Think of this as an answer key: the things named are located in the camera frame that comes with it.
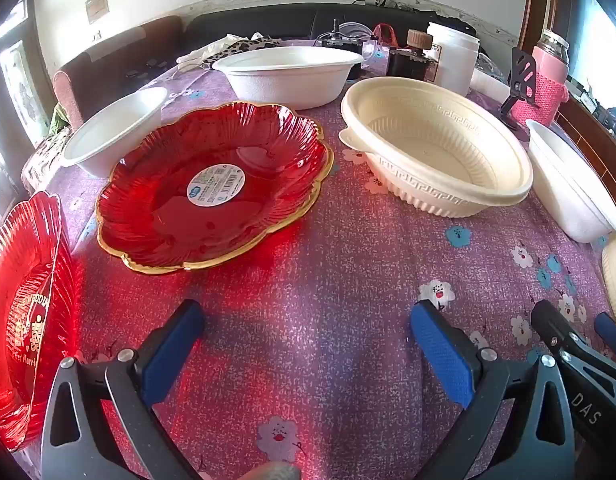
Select white box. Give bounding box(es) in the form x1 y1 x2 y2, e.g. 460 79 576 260
470 67 511 103

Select small wall plaque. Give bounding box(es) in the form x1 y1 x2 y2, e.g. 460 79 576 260
85 0 109 25

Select red plate with gold print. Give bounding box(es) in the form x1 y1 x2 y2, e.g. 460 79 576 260
0 191 81 453

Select dark glass-panel door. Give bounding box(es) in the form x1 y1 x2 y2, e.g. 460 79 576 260
0 0 44 221

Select brown armchair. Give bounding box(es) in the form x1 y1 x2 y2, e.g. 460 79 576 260
53 15 184 131

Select green cloth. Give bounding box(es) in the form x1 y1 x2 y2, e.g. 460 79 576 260
49 102 69 133

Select black phone stand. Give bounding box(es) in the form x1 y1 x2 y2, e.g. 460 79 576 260
499 47 539 131

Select purple floral tablecloth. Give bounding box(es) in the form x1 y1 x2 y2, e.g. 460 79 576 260
18 57 616 480

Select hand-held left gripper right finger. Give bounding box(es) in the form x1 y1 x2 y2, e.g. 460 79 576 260
410 300 576 480

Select pink knit-sleeved bottle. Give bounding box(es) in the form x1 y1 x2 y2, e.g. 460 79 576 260
525 29 571 127

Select small white bowl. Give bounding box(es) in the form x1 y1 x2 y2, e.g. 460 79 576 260
60 87 169 179
525 119 616 244

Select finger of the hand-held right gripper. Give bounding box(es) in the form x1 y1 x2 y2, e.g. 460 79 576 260
530 300 616 441
594 311 616 359

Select small black device with cable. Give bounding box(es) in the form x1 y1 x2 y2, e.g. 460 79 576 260
315 19 361 53

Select black leather sofa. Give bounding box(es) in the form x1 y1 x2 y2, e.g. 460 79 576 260
183 2 489 52

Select large white bowl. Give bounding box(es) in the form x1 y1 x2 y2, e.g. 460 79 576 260
212 47 365 111

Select black jar with wooden lid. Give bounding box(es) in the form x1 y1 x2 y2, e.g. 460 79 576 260
386 29 439 81

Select patterned cushion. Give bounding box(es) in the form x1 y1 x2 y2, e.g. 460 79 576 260
20 127 74 186

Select white plastic jar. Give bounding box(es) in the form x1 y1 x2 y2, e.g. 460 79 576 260
427 22 481 97

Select red plastic bag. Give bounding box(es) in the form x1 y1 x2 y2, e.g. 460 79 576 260
372 23 396 48

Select red plate with round label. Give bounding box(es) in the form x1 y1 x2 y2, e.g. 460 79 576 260
95 101 335 276

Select leopard print cloth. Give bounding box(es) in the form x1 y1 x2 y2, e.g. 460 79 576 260
203 35 284 66

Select clear plastic bag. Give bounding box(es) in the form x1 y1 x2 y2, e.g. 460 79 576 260
475 52 504 81

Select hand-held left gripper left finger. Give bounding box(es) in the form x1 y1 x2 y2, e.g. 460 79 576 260
40 299 206 480

